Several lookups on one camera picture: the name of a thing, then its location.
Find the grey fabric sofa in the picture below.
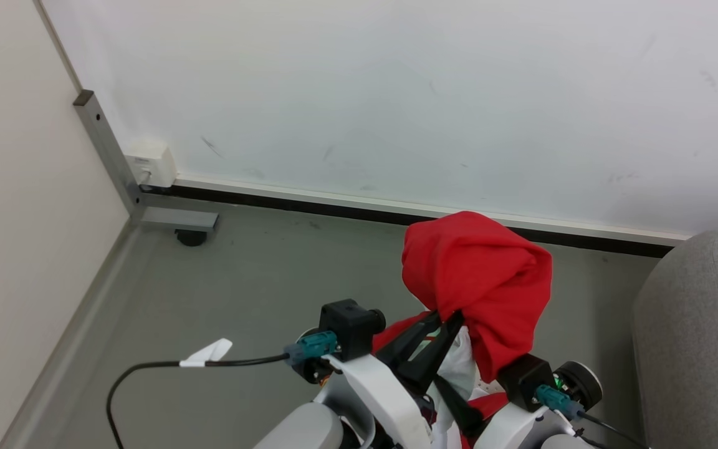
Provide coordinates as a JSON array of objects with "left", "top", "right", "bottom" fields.
[{"left": 632, "top": 226, "right": 718, "bottom": 449}]

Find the red and white jersey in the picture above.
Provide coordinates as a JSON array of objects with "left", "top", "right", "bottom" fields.
[{"left": 371, "top": 211, "right": 553, "bottom": 449}]

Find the grey metal partition frame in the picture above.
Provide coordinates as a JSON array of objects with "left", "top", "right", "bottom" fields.
[{"left": 73, "top": 89, "right": 219, "bottom": 233}]

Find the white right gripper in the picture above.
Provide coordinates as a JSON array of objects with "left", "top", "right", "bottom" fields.
[{"left": 434, "top": 375, "right": 570, "bottom": 449}]

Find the white wall socket box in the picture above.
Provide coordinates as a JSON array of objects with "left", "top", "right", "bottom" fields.
[{"left": 123, "top": 138, "right": 178, "bottom": 190}]

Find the white cable tag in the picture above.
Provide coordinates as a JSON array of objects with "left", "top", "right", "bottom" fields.
[{"left": 179, "top": 338, "right": 234, "bottom": 368}]

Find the black cable with teal plug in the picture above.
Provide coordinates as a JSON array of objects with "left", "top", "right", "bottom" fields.
[
  {"left": 106, "top": 331, "right": 339, "bottom": 449},
  {"left": 534, "top": 384, "right": 641, "bottom": 449}
]

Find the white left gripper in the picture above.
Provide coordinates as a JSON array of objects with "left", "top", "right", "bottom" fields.
[{"left": 327, "top": 310, "right": 465, "bottom": 449}]

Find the black caster wheel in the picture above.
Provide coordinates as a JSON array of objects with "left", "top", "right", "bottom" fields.
[{"left": 175, "top": 229, "right": 209, "bottom": 248}]

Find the white and black baseboard strip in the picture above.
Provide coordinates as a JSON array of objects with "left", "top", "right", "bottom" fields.
[{"left": 140, "top": 176, "right": 691, "bottom": 259}]

